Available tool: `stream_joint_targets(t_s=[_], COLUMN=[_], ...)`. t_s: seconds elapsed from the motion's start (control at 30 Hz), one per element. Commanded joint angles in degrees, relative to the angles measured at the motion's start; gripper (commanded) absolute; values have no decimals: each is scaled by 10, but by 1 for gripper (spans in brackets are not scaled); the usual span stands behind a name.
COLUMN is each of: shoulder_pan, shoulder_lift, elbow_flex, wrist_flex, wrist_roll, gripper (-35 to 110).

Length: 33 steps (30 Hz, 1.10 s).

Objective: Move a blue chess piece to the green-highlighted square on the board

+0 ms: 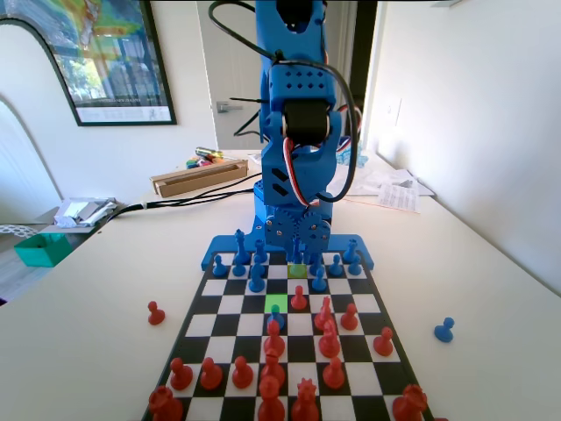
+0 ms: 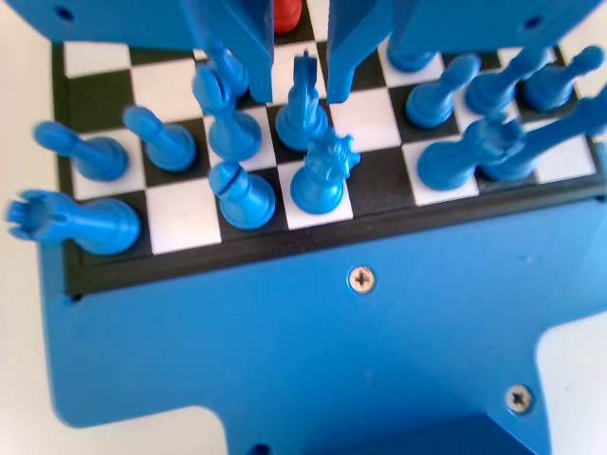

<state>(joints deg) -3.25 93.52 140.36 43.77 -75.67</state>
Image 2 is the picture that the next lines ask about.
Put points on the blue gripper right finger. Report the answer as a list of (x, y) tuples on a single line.
[(346, 42)]

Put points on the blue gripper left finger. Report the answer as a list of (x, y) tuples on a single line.
[(256, 42)]

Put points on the blue chess knight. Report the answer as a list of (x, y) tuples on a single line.
[(301, 118), (410, 59)]

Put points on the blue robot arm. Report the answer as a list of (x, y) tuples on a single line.
[(379, 438)]

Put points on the blue chess pawn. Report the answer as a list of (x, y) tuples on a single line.
[(550, 90), (232, 71), (431, 104), (488, 95), (95, 158), (166, 142)]

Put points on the red chess pawn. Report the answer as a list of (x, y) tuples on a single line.
[(287, 14)]

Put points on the blue chess bishop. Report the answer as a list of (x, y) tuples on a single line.
[(232, 132), (244, 199)]

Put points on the blue chess queen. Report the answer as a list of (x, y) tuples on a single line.
[(318, 189)]

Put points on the blue chess rook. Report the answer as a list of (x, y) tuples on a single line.
[(450, 161), (99, 227)]

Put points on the black and white chessboard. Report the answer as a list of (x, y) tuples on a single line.
[(379, 180)]

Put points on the silver screw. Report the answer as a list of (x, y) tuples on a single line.
[(361, 278), (519, 398)]

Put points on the blue base plate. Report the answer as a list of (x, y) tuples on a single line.
[(284, 341)]

